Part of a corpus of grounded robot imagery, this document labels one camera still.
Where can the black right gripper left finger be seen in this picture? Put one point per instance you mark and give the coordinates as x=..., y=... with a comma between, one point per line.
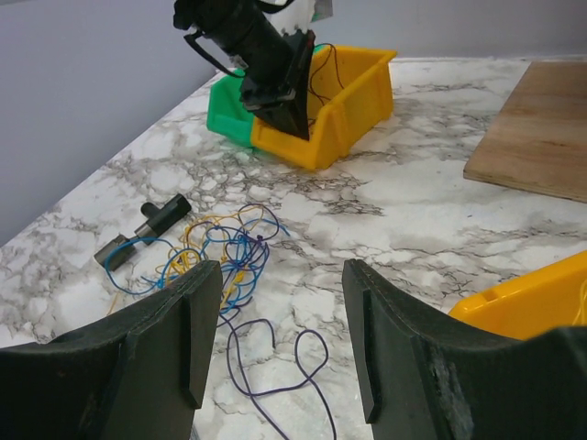
x=139, y=373

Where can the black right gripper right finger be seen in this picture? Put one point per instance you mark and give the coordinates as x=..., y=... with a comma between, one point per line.
x=426, y=375

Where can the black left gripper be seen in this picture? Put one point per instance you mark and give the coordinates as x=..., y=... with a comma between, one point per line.
x=275, y=67

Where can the orange plastic bin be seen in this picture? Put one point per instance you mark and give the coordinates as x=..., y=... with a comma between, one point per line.
x=350, y=92

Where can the green plastic bin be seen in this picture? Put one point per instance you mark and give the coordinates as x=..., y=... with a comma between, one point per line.
x=226, y=115

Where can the loose yellow plastic bin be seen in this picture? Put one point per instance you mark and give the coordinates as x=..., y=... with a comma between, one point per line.
x=532, y=304

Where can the wooden base board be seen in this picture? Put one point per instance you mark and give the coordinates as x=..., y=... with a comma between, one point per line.
x=537, y=142

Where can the black T-handle socket tool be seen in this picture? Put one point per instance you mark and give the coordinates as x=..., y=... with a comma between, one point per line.
x=158, y=221

